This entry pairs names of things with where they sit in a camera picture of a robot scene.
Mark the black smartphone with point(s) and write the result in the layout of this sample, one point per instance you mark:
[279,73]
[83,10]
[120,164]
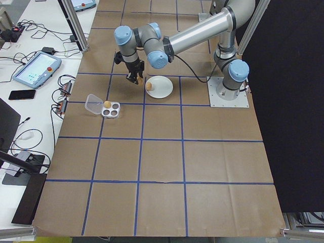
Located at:
[22,94]

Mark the brown egg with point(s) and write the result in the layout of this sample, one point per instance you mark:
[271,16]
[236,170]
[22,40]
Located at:
[140,81]
[149,86]
[107,103]

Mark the aluminium profile post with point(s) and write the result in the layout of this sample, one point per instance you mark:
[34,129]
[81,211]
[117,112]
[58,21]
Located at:
[76,27]
[253,25]

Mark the black orange usb adapter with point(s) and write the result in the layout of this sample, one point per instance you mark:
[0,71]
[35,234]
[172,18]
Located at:
[66,87]
[61,106]

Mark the grey monitor stand base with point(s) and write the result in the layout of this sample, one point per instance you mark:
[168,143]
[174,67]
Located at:
[17,181]

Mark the metal frame bars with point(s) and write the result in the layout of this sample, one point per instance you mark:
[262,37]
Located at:
[303,220]

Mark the black electronics box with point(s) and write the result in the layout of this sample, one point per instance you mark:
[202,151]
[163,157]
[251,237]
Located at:
[10,35]

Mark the white computer mouse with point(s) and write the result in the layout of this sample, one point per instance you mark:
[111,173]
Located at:
[26,135]

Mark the black power adapter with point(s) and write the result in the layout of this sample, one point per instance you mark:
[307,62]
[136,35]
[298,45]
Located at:
[73,38]
[48,50]

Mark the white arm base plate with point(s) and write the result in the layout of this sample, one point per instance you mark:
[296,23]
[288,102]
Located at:
[202,16]
[240,102]

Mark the white round plate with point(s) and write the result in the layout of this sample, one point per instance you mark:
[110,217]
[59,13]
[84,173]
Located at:
[163,88]

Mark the blue grey teach pendant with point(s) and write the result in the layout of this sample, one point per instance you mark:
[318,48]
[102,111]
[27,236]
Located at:
[83,6]
[35,68]

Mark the black flat panel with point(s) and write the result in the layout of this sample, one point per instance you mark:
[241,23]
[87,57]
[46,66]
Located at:
[27,200]

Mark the silver arm base plug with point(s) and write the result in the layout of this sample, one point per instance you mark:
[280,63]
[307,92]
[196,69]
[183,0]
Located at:
[247,87]

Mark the white side desk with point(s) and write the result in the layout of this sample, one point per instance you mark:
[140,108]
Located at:
[40,114]

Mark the clear plastic egg box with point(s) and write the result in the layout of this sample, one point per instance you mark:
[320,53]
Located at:
[93,105]

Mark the black power strip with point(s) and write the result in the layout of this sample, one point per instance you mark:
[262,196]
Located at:
[19,28]

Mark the black frame cover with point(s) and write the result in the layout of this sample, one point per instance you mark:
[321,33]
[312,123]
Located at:
[291,101]

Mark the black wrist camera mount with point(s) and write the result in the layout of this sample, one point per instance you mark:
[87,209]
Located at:
[117,58]

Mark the black computer monitor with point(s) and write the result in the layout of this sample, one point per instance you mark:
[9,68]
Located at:
[7,121]

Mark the aluminium corner profile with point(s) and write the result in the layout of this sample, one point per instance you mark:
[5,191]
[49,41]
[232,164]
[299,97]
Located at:
[15,231]
[303,231]

